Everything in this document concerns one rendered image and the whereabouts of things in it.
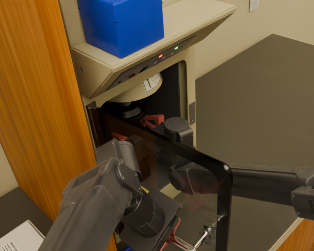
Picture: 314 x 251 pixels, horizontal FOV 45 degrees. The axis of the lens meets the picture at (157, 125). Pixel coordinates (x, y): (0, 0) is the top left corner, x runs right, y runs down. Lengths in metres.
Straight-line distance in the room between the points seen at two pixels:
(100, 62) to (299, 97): 1.08
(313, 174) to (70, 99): 0.38
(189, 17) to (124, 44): 0.19
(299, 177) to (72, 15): 0.44
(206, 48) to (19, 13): 1.19
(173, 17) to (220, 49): 1.05
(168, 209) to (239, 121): 0.82
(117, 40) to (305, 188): 0.35
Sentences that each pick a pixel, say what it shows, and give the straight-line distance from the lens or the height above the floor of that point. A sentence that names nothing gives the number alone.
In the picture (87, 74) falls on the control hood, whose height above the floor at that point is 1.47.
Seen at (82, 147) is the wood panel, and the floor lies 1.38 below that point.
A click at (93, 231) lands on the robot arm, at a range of 0.40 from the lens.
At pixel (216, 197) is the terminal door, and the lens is 0.63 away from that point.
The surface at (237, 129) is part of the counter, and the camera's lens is 1.37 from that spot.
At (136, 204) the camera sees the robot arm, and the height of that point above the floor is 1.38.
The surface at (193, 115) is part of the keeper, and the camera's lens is 1.01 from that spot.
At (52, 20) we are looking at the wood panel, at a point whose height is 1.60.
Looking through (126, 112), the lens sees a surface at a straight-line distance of 0.93.
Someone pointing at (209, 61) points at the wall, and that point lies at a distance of 1.75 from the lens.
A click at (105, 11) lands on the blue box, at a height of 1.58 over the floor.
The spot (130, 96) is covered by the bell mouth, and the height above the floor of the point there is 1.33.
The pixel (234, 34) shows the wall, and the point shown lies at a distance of 1.85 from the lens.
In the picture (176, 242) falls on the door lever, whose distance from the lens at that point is 0.71.
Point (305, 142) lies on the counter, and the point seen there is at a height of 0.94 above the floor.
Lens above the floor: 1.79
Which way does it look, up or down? 37 degrees down
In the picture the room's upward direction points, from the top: 5 degrees counter-clockwise
